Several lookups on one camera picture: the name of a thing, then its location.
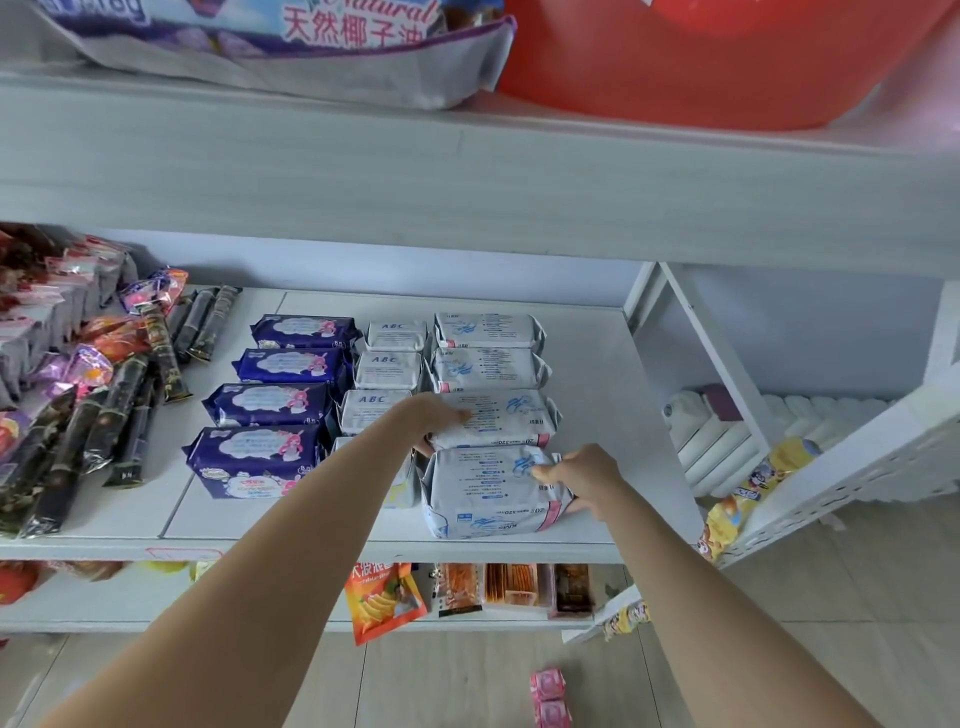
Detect person's left hand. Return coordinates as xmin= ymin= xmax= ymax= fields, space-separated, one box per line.
xmin=389 ymin=392 xmax=475 ymax=459

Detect person's right hand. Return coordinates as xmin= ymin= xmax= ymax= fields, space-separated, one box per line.
xmin=530 ymin=442 xmax=635 ymax=525

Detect small white ABC packet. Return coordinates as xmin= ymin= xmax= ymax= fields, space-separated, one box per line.
xmin=335 ymin=388 xmax=418 ymax=436
xmin=329 ymin=434 xmax=421 ymax=510

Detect long white pad packet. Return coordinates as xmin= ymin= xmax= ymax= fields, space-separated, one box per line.
xmin=431 ymin=346 xmax=554 ymax=395
xmin=433 ymin=311 xmax=547 ymax=350
xmin=427 ymin=388 xmax=564 ymax=451
xmin=417 ymin=444 xmax=577 ymax=541

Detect white metal shelf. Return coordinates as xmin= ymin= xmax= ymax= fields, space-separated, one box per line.
xmin=0 ymin=67 xmax=960 ymax=639

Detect purple pad packet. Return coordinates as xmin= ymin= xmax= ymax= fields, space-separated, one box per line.
xmin=182 ymin=425 xmax=331 ymax=502
xmin=248 ymin=313 xmax=361 ymax=352
xmin=200 ymin=382 xmax=339 ymax=429
xmin=230 ymin=347 xmax=354 ymax=391

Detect row of red strip packets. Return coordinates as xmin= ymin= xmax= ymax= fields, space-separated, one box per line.
xmin=434 ymin=563 xmax=485 ymax=620

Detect orange chip bag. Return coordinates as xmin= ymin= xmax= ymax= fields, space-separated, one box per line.
xmin=344 ymin=562 xmax=429 ymax=648

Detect person's right forearm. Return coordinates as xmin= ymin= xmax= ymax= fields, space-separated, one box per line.
xmin=599 ymin=487 xmax=883 ymax=728

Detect person's left forearm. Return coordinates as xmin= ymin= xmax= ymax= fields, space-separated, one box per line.
xmin=37 ymin=412 xmax=436 ymax=728

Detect brown snack box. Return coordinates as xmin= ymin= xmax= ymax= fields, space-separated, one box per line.
xmin=553 ymin=563 xmax=598 ymax=620

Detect white radiator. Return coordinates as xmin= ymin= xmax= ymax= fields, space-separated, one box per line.
xmin=661 ymin=388 xmax=894 ymax=498

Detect clear box of orange sachets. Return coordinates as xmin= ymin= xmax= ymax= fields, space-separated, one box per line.
xmin=482 ymin=563 xmax=556 ymax=616

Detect purple cloth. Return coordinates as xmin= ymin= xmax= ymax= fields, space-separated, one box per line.
xmin=701 ymin=384 xmax=744 ymax=423

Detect white perforated rack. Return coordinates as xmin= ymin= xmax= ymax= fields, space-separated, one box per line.
xmin=562 ymin=363 xmax=960 ymax=646

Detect row of dark stick packets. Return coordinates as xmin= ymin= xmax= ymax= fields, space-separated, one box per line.
xmin=0 ymin=283 xmax=243 ymax=540

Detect heap of purple candy packets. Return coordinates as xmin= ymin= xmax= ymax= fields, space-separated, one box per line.
xmin=29 ymin=268 xmax=190 ymax=403

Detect large purple detergent bag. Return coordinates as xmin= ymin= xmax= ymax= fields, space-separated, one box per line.
xmin=33 ymin=0 xmax=519 ymax=112

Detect row of silver red packets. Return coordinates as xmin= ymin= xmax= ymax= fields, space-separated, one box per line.
xmin=0 ymin=232 xmax=140 ymax=410

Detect red flat package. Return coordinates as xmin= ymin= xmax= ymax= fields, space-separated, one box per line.
xmin=494 ymin=0 xmax=960 ymax=133

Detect pile of red snack packets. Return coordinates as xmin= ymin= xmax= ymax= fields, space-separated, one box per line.
xmin=0 ymin=223 xmax=84 ymax=301

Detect pile of red bags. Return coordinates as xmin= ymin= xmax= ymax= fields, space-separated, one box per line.
xmin=0 ymin=560 xmax=121 ymax=605

